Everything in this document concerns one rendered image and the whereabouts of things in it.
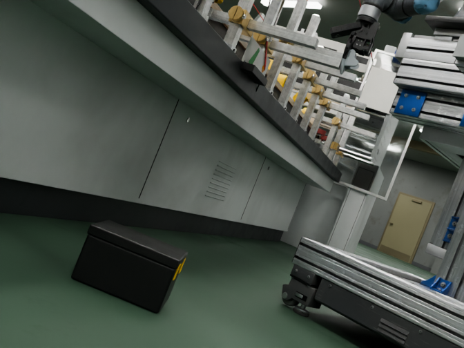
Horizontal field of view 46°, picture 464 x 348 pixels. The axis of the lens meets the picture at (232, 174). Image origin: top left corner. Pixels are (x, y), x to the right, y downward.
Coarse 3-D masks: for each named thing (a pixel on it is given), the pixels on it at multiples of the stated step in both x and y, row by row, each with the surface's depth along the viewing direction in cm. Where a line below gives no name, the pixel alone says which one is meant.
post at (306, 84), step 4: (304, 80) 273; (308, 80) 272; (304, 84) 272; (308, 84) 272; (300, 88) 273; (304, 88) 272; (308, 88) 274; (300, 92) 273; (304, 92) 272; (300, 96) 272; (304, 96) 273; (296, 100) 273; (300, 100) 272; (296, 104) 272; (300, 104) 272; (292, 108) 273; (296, 108) 272; (300, 108) 274; (292, 112) 272; (296, 112) 272; (292, 116) 272; (296, 116) 272
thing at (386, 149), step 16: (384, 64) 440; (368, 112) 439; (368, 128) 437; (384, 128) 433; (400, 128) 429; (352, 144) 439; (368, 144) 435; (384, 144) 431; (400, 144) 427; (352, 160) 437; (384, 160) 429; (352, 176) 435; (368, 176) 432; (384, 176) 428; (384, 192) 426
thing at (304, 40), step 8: (208, 16) 187; (216, 16) 186; (224, 16) 185; (256, 24) 181; (264, 24) 180; (256, 32) 183; (264, 32) 180; (272, 32) 178; (280, 32) 177; (288, 32) 177; (296, 32) 176; (288, 40) 178; (296, 40) 175; (304, 40) 174; (312, 40) 174; (312, 48) 176
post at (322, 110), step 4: (332, 76) 320; (332, 80) 320; (336, 80) 320; (328, 88) 320; (332, 92) 321; (320, 108) 319; (324, 108) 319; (320, 112) 319; (324, 112) 320; (316, 116) 320; (320, 116) 319; (316, 120) 319; (320, 120) 320; (312, 124) 320; (316, 124) 319; (312, 128) 319; (316, 128) 319; (312, 132) 319; (316, 132) 321; (312, 136) 319
